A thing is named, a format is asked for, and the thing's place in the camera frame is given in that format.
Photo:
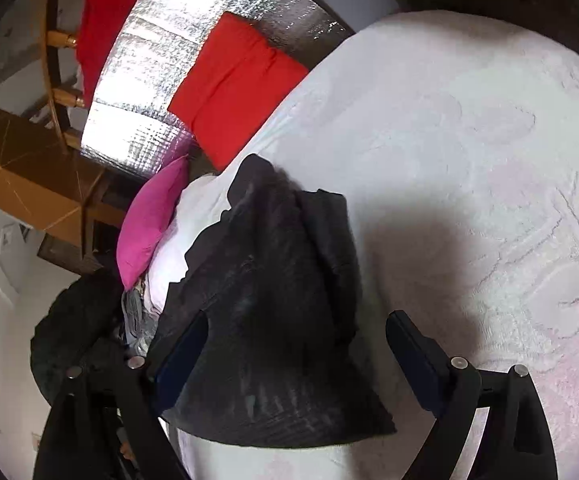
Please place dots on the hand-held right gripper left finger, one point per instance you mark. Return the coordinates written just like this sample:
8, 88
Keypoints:
182, 360

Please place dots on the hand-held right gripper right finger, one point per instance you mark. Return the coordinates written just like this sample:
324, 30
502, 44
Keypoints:
414, 355

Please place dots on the black jacket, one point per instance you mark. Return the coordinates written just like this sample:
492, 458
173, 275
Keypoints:
269, 310

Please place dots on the grey cloth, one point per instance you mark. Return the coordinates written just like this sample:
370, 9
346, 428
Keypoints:
134, 320

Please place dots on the black fuzzy cloth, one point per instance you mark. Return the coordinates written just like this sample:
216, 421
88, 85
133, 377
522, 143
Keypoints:
69, 325

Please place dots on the pink pillow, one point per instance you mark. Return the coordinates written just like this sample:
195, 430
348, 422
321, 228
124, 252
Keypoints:
149, 225

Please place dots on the white pillow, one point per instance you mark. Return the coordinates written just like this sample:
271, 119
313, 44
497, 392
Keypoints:
189, 220

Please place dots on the wooden nightstand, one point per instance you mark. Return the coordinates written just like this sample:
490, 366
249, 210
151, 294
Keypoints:
94, 220

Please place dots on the white patterned bed cover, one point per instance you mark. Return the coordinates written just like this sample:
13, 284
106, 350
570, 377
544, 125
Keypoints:
469, 160

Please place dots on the red folded cloth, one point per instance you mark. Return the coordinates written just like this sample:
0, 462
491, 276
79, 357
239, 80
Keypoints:
229, 85

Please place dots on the silver foil mat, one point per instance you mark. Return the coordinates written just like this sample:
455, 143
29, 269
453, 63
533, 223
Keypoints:
139, 75

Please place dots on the red hanging cloth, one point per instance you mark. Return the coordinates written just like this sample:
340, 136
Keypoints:
104, 10

